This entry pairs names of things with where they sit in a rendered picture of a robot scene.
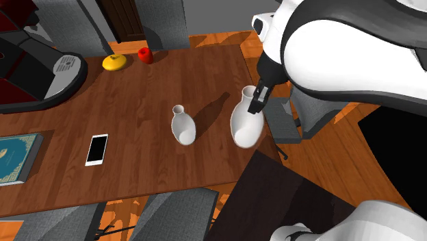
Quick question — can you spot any white smartphone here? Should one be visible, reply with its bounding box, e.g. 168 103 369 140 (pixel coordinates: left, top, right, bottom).
84 134 109 167

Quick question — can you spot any red apple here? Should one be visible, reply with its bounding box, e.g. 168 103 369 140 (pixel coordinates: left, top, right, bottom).
138 47 155 65

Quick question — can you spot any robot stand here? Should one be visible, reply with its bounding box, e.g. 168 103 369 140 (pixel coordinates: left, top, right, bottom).
204 149 358 241

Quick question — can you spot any teal book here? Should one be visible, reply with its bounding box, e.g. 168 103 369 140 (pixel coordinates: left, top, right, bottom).
0 132 45 188

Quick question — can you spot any brown wooden table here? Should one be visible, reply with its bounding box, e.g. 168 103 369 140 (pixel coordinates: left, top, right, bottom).
0 43 284 220

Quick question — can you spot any dark brown door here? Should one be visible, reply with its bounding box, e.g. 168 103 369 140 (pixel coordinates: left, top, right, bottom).
96 0 146 43

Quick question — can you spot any small white vase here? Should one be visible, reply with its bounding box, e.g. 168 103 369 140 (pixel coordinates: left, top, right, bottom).
170 103 197 147

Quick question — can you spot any large white vase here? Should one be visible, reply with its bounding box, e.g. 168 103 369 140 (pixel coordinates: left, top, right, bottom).
229 85 266 149

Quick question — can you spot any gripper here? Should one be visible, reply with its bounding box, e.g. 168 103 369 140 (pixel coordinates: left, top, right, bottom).
248 51 289 115

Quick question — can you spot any yellow fruit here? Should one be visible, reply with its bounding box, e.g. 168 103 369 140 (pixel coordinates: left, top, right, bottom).
101 53 128 72

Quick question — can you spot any black coffee machine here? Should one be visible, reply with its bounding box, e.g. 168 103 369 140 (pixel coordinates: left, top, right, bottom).
0 0 89 115

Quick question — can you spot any grey chair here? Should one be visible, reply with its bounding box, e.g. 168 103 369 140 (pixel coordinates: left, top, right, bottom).
262 85 352 145
127 187 220 241
32 0 115 58
134 0 192 52
0 201 108 241

